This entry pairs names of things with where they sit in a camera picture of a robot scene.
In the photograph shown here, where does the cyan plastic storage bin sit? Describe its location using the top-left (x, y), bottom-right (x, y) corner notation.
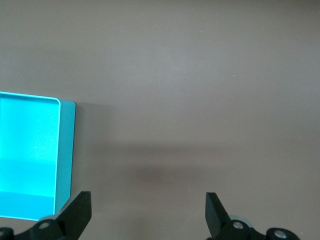
top-left (0, 91), bottom-right (77, 222)

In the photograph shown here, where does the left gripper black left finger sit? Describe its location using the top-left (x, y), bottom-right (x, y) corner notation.
top-left (0, 191), bottom-right (93, 240)

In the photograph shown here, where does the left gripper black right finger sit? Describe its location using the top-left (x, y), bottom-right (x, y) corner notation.
top-left (205, 191), bottom-right (300, 240)

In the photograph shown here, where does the brown table cover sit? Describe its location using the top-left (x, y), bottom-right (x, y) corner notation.
top-left (0, 0), bottom-right (320, 240)

